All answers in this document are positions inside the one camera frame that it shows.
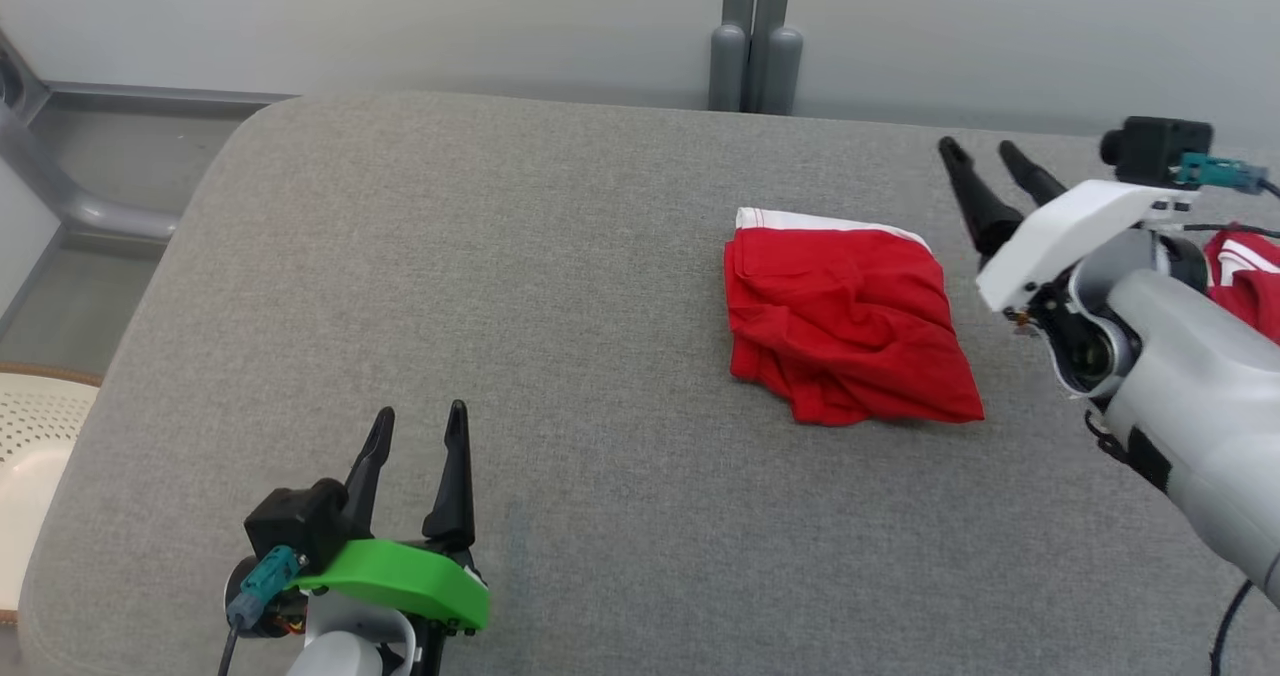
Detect white perforated laundry basket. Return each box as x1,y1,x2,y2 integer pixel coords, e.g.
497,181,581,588
0,363,104,628

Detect red garment with white hem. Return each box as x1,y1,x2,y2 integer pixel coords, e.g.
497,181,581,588
723,206,987,428

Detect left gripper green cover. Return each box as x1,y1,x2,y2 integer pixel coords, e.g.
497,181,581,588
288,399,492,676

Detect teal camera connector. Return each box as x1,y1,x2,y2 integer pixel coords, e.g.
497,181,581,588
1174,152,1271,196
226,544,308,631

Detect teal right camera connector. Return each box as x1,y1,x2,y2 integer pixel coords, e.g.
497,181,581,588
1174,152,1271,196

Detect red shirt with white sleeve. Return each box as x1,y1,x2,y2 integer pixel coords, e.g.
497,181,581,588
1203,227,1280,346

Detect grey partition post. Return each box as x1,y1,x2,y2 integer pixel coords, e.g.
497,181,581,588
707,0,760,113
750,0,805,117

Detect grey partition bottom rail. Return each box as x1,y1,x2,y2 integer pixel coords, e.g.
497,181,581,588
44,80,297,118

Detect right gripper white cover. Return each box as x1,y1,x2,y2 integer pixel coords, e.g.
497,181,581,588
936,135,1202,337

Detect teal left camera connector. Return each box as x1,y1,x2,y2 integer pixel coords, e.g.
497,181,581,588
226,544,308,631

